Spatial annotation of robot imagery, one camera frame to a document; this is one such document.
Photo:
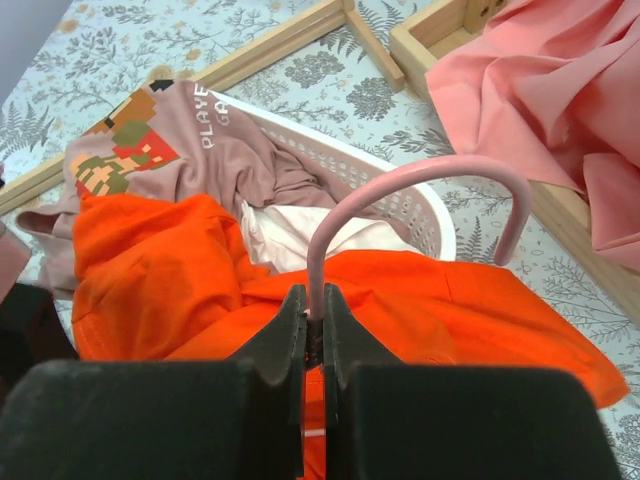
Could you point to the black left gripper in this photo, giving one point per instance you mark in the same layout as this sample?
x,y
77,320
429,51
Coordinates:
x,y
31,332

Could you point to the mauve printed t shirt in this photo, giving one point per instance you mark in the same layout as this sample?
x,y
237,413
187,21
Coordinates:
x,y
171,140

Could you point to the right wooden clothes rack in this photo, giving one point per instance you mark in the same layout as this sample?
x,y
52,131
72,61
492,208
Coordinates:
x,y
417,44

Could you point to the white garment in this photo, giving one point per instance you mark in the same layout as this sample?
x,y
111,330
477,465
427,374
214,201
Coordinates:
x,y
278,236

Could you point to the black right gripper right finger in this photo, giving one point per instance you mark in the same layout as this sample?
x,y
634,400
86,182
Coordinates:
x,y
386,419

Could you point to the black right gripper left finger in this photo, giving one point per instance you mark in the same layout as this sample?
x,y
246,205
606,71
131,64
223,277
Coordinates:
x,y
241,418

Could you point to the salmon pink garment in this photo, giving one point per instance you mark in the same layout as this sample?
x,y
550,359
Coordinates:
x,y
552,88

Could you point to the orange t shirt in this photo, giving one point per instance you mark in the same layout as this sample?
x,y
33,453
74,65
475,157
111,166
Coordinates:
x,y
174,281

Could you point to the pink wire hanger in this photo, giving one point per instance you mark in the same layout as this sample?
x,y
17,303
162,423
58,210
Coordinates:
x,y
410,200

